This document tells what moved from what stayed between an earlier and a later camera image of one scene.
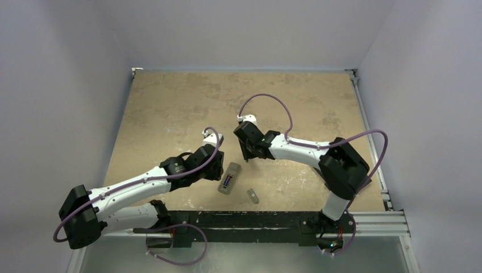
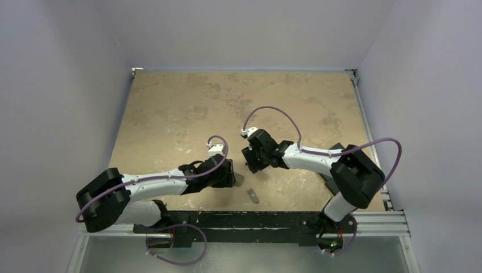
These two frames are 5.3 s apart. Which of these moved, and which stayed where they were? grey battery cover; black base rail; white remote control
Moved: white remote control
Stayed: grey battery cover; black base rail
